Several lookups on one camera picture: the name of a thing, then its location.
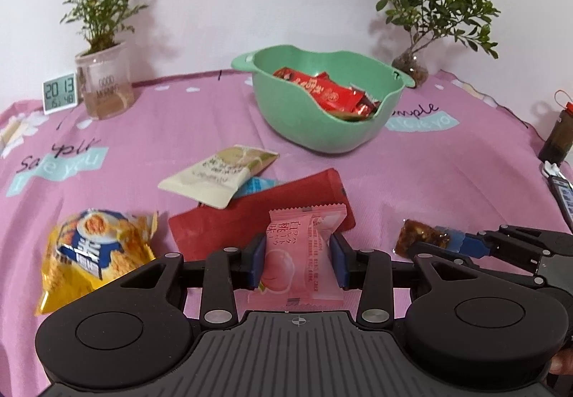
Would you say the plant in white glass cup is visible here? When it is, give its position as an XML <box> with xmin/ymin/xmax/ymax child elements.
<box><xmin>58</xmin><ymin>0</ymin><xmax>148</xmax><ymax>121</ymax></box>

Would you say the brown clear-wrapped snack bar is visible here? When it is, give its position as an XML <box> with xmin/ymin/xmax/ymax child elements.
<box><xmin>394</xmin><ymin>219</ymin><xmax>451</xmax><ymax>255</ymax></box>

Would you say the large dark red pouch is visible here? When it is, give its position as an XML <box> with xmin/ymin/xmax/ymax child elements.
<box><xmin>169</xmin><ymin>169</ymin><xmax>356</xmax><ymax>263</ymax></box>

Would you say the plant in round glass vase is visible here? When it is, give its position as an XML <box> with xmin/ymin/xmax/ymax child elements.
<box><xmin>375</xmin><ymin>0</ymin><xmax>501</xmax><ymax>89</ymax></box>

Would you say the pink peach snack packet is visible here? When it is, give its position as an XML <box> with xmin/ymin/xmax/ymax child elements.
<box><xmin>247</xmin><ymin>205</ymin><xmax>347</xmax><ymax>310</ymax></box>

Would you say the cream snack packet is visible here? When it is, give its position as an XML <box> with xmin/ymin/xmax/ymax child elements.
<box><xmin>158</xmin><ymin>145</ymin><xmax>279</xmax><ymax>207</ymax></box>

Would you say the light blue snack packet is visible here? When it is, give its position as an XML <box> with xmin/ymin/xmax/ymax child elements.
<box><xmin>197</xmin><ymin>177</ymin><xmax>278</xmax><ymax>206</ymax></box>

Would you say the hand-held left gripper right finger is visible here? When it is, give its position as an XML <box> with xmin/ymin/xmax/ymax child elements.
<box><xmin>330</xmin><ymin>232</ymin><xmax>483</xmax><ymax>330</ymax></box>

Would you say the white digital clock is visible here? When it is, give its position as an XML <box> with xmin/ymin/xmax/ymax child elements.
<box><xmin>42</xmin><ymin>72</ymin><xmax>79</xmax><ymax>115</ymax></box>

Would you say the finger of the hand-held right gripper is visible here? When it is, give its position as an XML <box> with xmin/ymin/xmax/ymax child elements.
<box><xmin>407</xmin><ymin>241</ymin><xmax>495</xmax><ymax>268</ymax></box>
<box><xmin>432</xmin><ymin>224</ymin><xmax>509</xmax><ymax>248</ymax></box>

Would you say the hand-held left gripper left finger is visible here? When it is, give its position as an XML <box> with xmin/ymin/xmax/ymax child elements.
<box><xmin>121</xmin><ymin>232</ymin><xmax>269</xmax><ymax>330</ymax></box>

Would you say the green plastic bowl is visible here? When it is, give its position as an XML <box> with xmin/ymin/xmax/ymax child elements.
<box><xmin>231</xmin><ymin>45</ymin><xmax>415</xmax><ymax>155</ymax></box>

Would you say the yellow and blue chip bag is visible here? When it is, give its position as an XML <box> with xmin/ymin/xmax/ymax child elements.
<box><xmin>36</xmin><ymin>209</ymin><xmax>159</xmax><ymax>316</ymax></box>

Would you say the brown bottle with red cap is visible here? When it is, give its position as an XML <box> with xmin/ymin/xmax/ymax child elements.
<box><xmin>537</xmin><ymin>90</ymin><xmax>573</xmax><ymax>165</ymax></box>

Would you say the black device with blue screen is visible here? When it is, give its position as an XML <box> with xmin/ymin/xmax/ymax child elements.
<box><xmin>541</xmin><ymin>161</ymin><xmax>573</xmax><ymax>228</ymax></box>

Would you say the pink printed tablecloth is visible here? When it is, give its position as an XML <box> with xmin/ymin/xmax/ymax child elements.
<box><xmin>0</xmin><ymin>68</ymin><xmax>573</xmax><ymax>380</ymax></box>

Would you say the bright red snack packet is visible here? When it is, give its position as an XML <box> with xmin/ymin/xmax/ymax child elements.
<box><xmin>273</xmin><ymin>68</ymin><xmax>327</xmax><ymax>90</ymax></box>
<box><xmin>309</xmin><ymin>74</ymin><xmax>364</xmax><ymax>112</ymax></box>
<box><xmin>349</xmin><ymin>93</ymin><xmax>382</xmax><ymax>119</ymax></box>

